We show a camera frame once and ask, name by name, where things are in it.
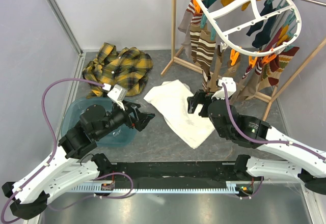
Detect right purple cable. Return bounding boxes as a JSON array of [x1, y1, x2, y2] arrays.
[[221, 82, 326, 162]]

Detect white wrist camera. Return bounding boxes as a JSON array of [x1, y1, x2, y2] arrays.
[[103, 83, 127, 103], [212, 77, 236, 100]]

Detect white towel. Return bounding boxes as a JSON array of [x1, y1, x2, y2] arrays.
[[144, 79, 214, 149]]

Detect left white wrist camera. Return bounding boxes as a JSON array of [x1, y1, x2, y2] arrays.
[[103, 83, 127, 103]]

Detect aluminium corner post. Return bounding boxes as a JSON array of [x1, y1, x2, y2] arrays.
[[47, 0, 84, 55]]

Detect plain tan sock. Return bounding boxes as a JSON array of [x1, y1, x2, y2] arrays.
[[224, 56, 240, 78], [208, 45, 223, 92]]

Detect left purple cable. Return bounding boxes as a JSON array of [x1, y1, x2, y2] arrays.
[[0, 78, 105, 222]]

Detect white round sock hanger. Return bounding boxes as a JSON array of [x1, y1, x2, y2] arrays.
[[194, 0, 302, 57]]

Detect grey sock maroon cuff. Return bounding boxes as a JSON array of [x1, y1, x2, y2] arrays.
[[237, 59, 263, 101]]

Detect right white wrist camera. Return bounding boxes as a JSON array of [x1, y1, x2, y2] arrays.
[[212, 77, 236, 100]]

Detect yellow plaid shirt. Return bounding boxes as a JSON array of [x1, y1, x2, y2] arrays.
[[82, 42, 153, 96]]

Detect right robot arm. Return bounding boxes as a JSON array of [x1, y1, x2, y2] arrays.
[[187, 90, 325, 195]]

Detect grey cable duct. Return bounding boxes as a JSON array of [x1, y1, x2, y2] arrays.
[[68, 182, 239, 194]]

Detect teal plastic basin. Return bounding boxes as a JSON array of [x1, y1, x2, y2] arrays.
[[61, 97, 136, 147]]

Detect navy blue sock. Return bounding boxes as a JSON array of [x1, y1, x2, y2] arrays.
[[246, 0, 277, 49]]

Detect wooden clothes rack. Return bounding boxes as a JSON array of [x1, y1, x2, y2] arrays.
[[161, 0, 325, 120]]

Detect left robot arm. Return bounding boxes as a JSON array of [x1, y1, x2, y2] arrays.
[[2, 101, 155, 221]]

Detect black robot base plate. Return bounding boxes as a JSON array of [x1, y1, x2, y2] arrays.
[[95, 161, 263, 188]]

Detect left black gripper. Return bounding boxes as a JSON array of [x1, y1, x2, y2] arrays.
[[95, 99, 155, 139]]

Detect purple cable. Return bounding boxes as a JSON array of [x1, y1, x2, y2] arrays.
[[0, 78, 105, 222], [221, 82, 326, 162]]

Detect brown striped sock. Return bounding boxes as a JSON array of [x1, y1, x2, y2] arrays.
[[197, 29, 216, 91], [189, 23, 202, 67]]

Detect maroon patterned sock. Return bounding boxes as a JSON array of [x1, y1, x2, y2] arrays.
[[258, 46, 300, 91]]

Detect grey sock red stripes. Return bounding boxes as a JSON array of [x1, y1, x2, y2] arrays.
[[178, 0, 202, 59]]

